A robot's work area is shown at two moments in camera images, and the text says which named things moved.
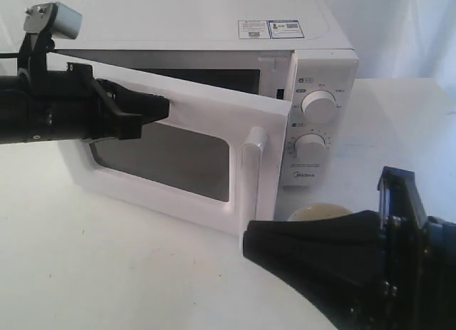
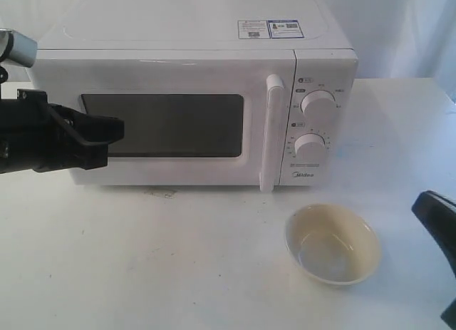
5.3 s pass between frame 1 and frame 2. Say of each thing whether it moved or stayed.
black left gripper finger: moved
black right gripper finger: moved
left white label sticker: stayed
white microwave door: moved
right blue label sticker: stayed
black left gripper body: moved
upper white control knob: stayed
